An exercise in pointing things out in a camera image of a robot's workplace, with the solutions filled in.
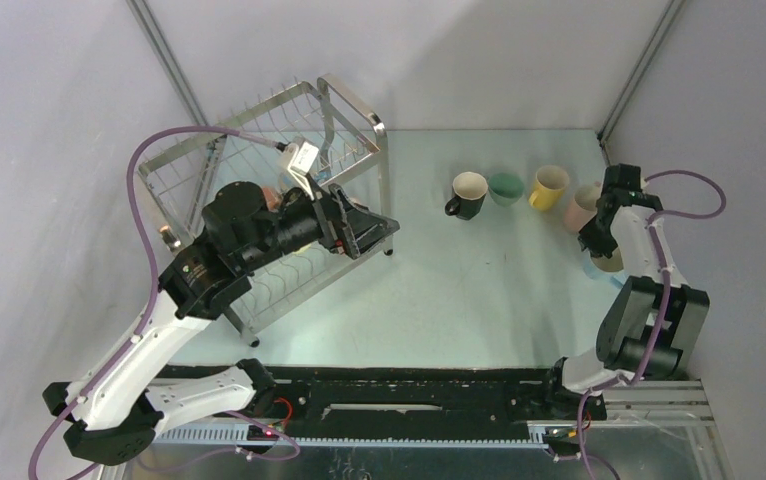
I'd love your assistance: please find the steel two-tier dish rack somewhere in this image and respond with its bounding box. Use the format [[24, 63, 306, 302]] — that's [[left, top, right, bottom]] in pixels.
[[136, 74, 392, 347]]

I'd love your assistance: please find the mint green mug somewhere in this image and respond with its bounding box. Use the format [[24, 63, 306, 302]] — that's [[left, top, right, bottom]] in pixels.
[[488, 173, 525, 207]]

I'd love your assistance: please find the black mug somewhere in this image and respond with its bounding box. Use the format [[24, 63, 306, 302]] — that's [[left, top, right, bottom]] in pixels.
[[444, 171, 488, 221]]

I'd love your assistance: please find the pink faceted mug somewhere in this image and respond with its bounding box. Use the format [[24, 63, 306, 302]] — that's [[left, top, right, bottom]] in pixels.
[[563, 182, 601, 233]]

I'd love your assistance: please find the orange-red cup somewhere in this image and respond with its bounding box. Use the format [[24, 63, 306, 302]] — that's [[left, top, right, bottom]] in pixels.
[[261, 187, 282, 210]]

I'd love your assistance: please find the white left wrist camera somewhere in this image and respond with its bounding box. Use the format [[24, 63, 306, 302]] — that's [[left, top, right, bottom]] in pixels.
[[279, 136, 320, 199]]

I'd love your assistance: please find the yellow mug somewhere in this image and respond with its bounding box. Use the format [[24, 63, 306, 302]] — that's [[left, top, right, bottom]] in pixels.
[[528, 165, 570, 212]]

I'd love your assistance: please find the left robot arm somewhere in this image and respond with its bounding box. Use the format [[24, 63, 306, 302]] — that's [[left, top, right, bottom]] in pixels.
[[43, 181, 399, 466]]

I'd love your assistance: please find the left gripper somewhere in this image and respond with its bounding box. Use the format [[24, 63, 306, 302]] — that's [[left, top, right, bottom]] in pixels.
[[239, 172, 398, 273]]

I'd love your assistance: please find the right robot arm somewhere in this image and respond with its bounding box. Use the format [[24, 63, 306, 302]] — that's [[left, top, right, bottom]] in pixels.
[[540, 164, 710, 418]]

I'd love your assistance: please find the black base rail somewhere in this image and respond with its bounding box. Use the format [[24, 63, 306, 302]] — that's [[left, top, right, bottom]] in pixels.
[[212, 359, 596, 446]]

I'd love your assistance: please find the light blue mug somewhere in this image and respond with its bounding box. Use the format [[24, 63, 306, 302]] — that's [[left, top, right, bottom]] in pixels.
[[583, 249, 627, 289]]

